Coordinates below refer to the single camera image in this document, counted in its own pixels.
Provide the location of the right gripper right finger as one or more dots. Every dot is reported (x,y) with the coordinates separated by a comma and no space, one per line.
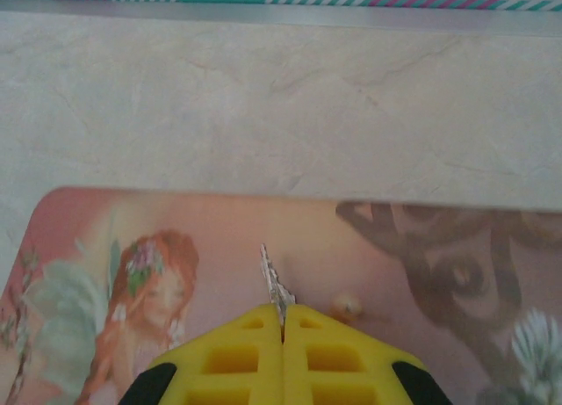
(342,370)

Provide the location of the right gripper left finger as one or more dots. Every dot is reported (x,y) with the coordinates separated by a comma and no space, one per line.
(228,370)

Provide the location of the small silver key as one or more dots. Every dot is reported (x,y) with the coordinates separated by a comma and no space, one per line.
(274,282)

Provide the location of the pink illustrated tin box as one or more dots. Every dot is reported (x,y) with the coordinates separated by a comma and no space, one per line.
(395,255)

